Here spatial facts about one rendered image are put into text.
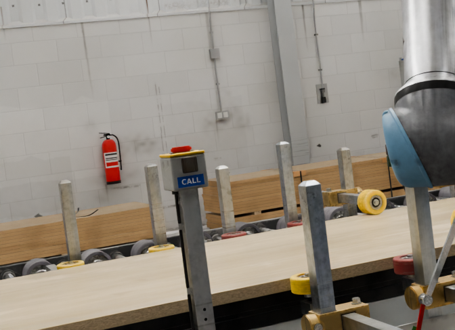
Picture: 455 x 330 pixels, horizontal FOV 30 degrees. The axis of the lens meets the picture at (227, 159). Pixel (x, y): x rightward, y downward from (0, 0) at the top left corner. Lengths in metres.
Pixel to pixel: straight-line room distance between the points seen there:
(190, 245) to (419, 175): 0.57
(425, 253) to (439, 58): 0.69
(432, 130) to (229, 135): 8.15
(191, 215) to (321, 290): 0.32
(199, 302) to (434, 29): 0.70
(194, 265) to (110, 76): 7.38
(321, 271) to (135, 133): 7.32
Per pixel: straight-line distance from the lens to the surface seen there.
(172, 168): 1.58
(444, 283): 1.88
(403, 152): 1.19
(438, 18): 1.29
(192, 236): 1.62
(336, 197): 2.97
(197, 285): 1.63
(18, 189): 8.76
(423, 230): 1.85
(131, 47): 9.03
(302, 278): 1.88
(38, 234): 7.50
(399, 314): 2.10
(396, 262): 1.98
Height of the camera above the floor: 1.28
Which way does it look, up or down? 3 degrees down
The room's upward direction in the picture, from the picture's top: 7 degrees counter-clockwise
